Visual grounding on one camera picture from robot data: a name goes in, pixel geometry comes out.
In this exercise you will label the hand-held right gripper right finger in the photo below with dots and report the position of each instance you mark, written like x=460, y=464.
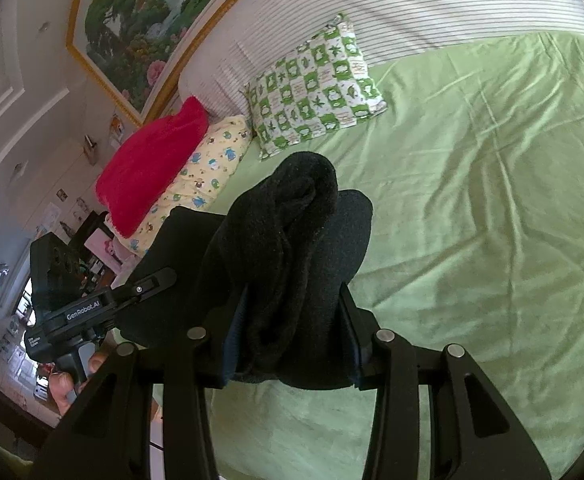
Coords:
x=356, y=360

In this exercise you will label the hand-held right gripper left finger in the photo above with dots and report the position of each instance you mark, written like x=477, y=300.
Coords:
x=232, y=355

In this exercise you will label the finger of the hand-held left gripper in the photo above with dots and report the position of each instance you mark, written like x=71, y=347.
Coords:
x=142, y=289

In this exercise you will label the black pants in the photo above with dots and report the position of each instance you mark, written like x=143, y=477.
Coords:
x=282, y=240

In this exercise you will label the person's left hand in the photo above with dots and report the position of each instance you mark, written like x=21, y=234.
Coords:
x=64, y=392

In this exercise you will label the pink box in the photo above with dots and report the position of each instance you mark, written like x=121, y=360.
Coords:
x=107, y=250

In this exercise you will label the dark wooden table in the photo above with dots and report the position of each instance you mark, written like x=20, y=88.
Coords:
x=12, y=405

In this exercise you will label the red fluffy pillow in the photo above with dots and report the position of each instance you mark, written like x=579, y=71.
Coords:
x=152, y=170

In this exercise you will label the yellow printed pillow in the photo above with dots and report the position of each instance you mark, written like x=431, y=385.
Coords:
x=207, y=165

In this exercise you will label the green bed sheet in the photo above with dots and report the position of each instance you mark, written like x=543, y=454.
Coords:
x=472, y=210

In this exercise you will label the green checkered pillow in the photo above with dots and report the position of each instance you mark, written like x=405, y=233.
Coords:
x=317, y=85

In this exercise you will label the framed landscape painting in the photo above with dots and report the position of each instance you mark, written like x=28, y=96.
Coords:
x=147, y=20

